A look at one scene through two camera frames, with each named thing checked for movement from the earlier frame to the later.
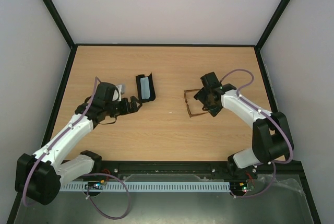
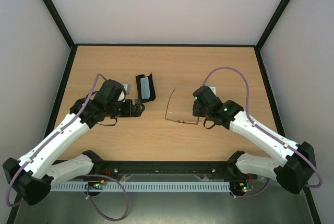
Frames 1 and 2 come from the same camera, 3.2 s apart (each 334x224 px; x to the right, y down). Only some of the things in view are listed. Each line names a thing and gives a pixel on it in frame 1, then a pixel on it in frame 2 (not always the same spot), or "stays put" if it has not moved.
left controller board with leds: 94,185 stays put
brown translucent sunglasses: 194,107 -> 176,120
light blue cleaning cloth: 145,87 stays put
